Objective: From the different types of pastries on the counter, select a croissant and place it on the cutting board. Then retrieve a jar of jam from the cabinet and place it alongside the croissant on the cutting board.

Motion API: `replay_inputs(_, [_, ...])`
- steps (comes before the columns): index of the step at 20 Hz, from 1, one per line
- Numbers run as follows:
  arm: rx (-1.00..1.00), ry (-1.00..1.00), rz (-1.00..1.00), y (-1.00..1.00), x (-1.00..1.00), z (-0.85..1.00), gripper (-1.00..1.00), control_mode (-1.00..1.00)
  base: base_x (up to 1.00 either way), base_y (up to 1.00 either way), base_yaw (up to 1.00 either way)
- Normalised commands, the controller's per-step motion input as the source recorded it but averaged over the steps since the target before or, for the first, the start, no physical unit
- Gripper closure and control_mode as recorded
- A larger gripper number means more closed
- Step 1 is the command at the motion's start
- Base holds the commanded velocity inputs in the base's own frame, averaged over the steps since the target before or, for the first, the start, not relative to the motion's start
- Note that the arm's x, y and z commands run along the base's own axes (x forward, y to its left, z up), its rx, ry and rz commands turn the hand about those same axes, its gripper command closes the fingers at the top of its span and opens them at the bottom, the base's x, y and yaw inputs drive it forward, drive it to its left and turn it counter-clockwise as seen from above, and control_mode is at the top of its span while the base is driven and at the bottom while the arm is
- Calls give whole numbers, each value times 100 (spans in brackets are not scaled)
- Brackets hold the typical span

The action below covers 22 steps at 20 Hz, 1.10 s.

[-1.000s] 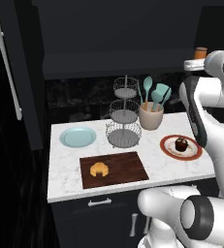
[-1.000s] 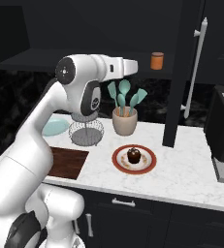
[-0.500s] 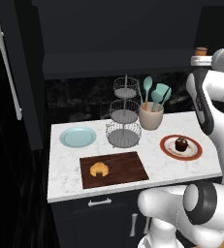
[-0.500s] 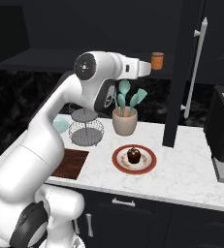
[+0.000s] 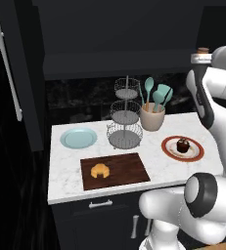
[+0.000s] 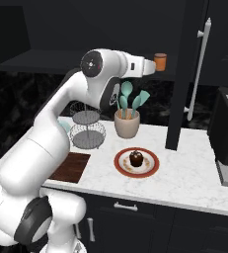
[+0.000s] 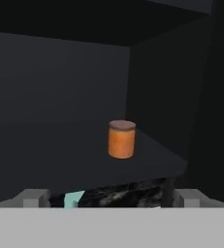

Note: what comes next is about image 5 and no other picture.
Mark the dark drawer front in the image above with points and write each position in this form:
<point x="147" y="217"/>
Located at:
<point x="68" y="208"/>

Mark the light blue plate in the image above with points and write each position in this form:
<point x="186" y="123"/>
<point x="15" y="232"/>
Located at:
<point x="78" y="138"/>

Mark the dark base cabinet door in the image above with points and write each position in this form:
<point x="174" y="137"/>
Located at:
<point x="95" y="231"/>

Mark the large teal spatula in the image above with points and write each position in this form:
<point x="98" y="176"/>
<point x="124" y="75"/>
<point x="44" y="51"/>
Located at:
<point x="165" y="90"/>

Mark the dark wall cabinet door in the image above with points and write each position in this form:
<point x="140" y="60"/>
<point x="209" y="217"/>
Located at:
<point x="23" y="65"/>

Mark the jar with cork lid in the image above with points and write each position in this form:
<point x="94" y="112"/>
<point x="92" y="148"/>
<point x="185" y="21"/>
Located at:
<point x="203" y="50"/>

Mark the chocolate cupcake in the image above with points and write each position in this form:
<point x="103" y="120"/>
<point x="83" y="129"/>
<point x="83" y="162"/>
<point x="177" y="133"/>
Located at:
<point x="182" y="146"/>

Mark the small teal spatula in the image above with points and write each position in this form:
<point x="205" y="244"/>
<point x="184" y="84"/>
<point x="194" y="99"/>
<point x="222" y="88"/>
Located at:
<point x="157" y="97"/>

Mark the beige utensil pot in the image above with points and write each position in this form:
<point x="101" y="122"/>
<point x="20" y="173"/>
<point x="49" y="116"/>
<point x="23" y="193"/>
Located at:
<point x="152" y="120"/>

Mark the red-rimmed white plate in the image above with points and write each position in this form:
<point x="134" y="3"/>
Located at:
<point x="196" y="152"/>

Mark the dark wooden cutting board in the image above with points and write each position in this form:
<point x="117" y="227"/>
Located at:
<point x="124" y="171"/>

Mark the thin teal utensil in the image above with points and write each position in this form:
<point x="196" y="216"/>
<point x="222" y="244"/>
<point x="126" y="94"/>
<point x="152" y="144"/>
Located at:
<point x="141" y="92"/>

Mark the dark wall cabinet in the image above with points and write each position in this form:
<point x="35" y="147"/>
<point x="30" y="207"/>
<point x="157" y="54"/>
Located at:
<point x="117" y="35"/>

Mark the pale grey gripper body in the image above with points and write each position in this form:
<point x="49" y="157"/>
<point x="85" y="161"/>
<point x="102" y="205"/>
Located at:
<point x="201" y="59"/>

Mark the golden croissant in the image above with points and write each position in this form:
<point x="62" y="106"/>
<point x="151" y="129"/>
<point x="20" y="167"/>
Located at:
<point x="100" y="170"/>

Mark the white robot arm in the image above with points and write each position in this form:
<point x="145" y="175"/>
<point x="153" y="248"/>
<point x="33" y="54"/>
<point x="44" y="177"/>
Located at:
<point x="225" y="136"/>

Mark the teal spoon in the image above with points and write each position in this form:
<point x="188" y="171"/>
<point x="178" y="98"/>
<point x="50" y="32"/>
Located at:
<point x="149" y="85"/>

